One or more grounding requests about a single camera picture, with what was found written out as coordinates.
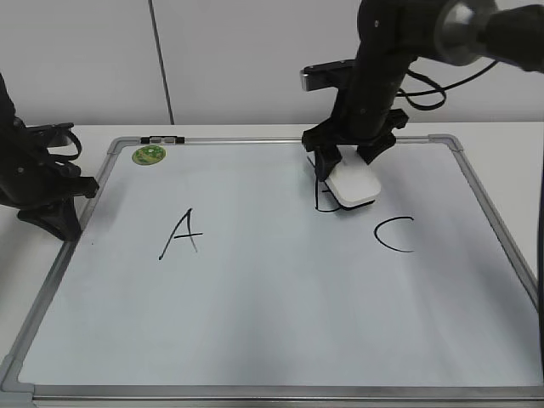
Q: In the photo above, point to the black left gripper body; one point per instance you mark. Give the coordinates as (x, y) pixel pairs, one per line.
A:
(37, 163)

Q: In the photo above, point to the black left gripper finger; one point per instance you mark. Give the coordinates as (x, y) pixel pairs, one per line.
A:
(58, 219)

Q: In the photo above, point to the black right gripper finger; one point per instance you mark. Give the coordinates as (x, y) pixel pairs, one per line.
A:
(369, 153)
(325, 160)

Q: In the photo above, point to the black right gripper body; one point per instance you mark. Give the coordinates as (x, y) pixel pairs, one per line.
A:
(361, 109)

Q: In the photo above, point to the white board eraser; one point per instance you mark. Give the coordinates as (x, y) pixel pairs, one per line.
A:
(352, 184)

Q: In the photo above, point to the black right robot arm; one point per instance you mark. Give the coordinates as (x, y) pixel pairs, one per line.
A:
(393, 35)

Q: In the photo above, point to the round green sticker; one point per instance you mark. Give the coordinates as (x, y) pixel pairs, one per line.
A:
(149, 155)

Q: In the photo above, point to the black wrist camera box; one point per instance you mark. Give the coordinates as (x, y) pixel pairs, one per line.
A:
(334, 74)

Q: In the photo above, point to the white board with grey frame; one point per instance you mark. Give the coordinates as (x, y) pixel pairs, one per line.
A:
(209, 279)

